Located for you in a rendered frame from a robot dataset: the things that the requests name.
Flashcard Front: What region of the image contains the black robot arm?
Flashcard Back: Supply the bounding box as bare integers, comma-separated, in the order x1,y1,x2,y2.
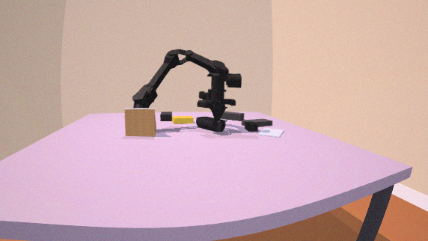
132,49,242,108

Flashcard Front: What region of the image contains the dark grey rounded unit with white label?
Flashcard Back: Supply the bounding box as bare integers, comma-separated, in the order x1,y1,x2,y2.
196,117,226,132

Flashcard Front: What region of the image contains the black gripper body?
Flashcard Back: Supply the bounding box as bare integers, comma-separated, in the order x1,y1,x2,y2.
197,87,236,108

